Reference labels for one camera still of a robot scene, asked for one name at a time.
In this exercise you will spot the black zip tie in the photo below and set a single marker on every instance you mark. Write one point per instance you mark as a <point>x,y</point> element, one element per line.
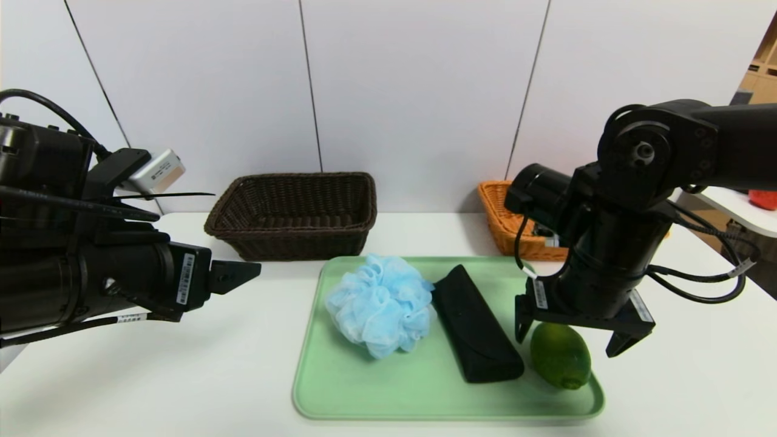
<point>182,195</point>

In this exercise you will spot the green lime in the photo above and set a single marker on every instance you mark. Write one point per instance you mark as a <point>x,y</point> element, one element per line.
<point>561,358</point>

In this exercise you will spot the black glasses case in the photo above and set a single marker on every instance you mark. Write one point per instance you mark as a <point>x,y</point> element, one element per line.
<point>476,328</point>

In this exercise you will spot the orange wicker basket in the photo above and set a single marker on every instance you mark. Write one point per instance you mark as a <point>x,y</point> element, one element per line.
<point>504,224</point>

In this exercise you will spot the dark woven storage basket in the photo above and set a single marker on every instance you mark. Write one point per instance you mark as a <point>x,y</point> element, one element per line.
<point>762,252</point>

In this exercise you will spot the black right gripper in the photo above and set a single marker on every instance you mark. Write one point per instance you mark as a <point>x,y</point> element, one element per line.
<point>583,317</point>

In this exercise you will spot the grey box on shelf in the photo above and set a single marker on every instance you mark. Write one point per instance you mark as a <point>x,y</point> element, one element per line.
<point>740,97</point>

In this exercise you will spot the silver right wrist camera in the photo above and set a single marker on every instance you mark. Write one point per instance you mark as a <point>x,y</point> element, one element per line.
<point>546,237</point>

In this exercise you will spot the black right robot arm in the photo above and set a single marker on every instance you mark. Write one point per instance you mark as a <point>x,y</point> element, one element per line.
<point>643,182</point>

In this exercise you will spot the light green plastic tray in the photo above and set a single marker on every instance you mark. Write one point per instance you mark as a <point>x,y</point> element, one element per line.
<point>394,388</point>

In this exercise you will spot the wooden shelf cabinet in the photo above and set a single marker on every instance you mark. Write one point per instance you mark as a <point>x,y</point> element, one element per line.
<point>762,73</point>

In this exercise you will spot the dark brown wicker basket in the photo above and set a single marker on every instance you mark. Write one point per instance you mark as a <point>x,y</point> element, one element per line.
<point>291,246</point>

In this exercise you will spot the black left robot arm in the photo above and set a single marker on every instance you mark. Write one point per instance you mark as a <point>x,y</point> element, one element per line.
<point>48,285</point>

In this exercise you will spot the red round fruit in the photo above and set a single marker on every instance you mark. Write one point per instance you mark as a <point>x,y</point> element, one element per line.
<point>763,200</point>

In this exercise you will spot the blue mesh bath loofah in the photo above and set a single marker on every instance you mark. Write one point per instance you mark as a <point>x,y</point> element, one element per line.
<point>379,303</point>

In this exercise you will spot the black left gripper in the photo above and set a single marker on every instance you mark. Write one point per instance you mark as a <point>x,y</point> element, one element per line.
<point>189,277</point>

